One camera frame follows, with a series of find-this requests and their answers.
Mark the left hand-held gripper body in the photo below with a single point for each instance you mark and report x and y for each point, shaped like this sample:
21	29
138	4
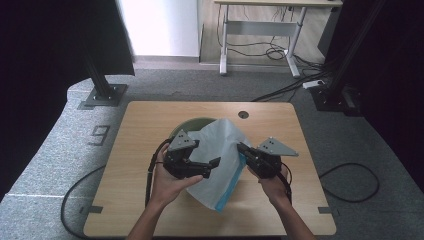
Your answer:
181	141

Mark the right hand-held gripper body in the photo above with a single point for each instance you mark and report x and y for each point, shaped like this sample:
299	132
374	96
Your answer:
271	150

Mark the green plastic bucket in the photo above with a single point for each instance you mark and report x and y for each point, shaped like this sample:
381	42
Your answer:
195	125

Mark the white bag with blue band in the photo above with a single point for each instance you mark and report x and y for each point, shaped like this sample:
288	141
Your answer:
220	143

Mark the person's right hand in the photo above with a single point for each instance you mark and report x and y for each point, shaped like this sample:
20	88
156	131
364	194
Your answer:
275	190

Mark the person's left hand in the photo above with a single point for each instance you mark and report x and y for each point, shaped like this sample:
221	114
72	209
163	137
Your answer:
166	188

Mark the white power strip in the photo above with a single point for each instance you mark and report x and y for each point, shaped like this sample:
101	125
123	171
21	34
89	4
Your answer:
313	84

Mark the metal stand with grey base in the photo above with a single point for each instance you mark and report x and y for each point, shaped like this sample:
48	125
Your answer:
100	83

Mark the white door panel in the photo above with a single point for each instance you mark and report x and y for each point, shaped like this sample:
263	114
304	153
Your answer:
160	26

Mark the metal stand with black base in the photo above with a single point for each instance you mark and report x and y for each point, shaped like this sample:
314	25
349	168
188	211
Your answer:
346	60

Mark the white desk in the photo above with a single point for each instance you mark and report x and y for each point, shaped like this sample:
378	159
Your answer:
260	28

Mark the dark curtain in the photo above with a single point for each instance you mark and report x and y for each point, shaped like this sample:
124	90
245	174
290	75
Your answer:
40	66
393	83

